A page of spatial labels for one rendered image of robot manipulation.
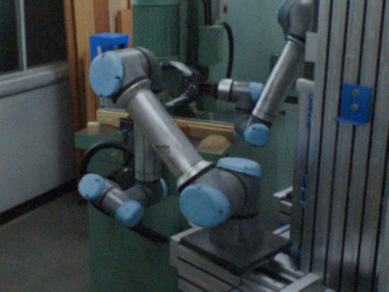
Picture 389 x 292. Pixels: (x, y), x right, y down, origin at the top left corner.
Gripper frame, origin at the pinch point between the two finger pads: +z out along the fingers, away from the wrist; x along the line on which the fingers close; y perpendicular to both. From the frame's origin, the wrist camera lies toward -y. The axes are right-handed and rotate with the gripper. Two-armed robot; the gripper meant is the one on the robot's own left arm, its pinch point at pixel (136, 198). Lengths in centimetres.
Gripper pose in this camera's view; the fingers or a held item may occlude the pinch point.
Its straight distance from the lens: 207.5
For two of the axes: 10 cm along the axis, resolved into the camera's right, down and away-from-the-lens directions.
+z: 3.7, 2.8, 8.9
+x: 9.1, 1.1, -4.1
